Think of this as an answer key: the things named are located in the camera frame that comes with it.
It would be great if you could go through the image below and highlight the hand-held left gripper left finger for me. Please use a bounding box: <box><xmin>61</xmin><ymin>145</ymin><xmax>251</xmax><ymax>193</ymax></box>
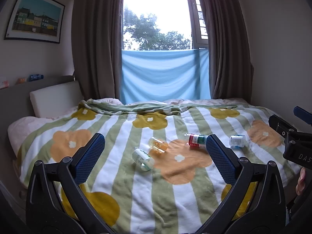
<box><xmin>26</xmin><ymin>133</ymin><xmax>115</xmax><ymax>234</ymax></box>

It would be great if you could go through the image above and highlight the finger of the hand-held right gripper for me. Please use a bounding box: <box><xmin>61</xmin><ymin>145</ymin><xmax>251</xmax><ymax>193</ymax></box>
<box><xmin>268</xmin><ymin>114</ymin><xmax>297</xmax><ymax>140</ymax></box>
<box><xmin>293</xmin><ymin>106</ymin><xmax>312</xmax><ymax>122</ymax></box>

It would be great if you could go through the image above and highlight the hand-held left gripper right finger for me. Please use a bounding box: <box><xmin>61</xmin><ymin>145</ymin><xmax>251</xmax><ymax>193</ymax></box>
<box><xmin>195</xmin><ymin>134</ymin><xmax>286</xmax><ymax>234</ymax></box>

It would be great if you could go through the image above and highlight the white cup blue label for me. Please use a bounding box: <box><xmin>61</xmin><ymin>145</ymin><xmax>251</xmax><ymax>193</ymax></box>
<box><xmin>229</xmin><ymin>135</ymin><xmax>246</xmax><ymax>149</ymax></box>

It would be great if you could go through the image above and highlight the clear cup red green label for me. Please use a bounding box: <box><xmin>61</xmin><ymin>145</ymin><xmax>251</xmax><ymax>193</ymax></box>
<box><xmin>184</xmin><ymin>133</ymin><xmax>209</xmax><ymax>149</ymax></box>

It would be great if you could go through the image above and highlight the clear cup yellow orange print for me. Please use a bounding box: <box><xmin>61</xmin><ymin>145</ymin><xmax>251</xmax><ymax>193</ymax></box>
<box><xmin>148</xmin><ymin>137</ymin><xmax>168</xmax><ymax>153</ymax></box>

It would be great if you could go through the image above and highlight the person's right hand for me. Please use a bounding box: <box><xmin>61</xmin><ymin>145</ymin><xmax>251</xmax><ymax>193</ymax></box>
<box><xmin>295</xmin><ymin>168</ymin><xmax>307</xmax><ymax>196</ymax></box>

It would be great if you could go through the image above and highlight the striped floral blanket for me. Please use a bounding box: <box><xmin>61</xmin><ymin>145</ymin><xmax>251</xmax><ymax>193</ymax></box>
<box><xmin>18</xmin><ymin>99</ymin><xmax>303</xmax><ymax>234</ymax></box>

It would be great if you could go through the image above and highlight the white pillow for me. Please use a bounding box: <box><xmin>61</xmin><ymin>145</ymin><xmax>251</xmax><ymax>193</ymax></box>
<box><xmin>30</xmin><ymin>81</ymin><xmax>82</xmax><ymax>117</ymax></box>

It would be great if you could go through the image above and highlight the light blue cloth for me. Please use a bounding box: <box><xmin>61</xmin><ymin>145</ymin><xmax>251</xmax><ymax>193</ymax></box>
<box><xmin>120</xmin><ymin>48</ymin><xmax>211</xmax><ymax>104</ymax></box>

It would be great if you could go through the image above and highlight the brown curtain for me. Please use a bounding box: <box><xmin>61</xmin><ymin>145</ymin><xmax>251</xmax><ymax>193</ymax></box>
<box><xmin>195</xmin><ymin>0</ymin><xmax>254</xmax><ymax>100</ymax></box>
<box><xmin>71</xmin><ymin>0</ymin><xmax>125</xmax><ymax>102</ymax></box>

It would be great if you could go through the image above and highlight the open window sash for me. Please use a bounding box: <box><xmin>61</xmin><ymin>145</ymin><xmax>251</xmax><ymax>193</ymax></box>
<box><xmin>187</xmin><ymin>0</ymin><xmax>209</xmax><ymax>50</ymax></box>

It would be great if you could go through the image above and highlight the framed wall picture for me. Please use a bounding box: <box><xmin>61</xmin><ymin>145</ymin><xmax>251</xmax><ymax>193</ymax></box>
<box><xmin>4</xmin><ymin>0</ymin><xmax>66</xmax><ymax>44</ymax></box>

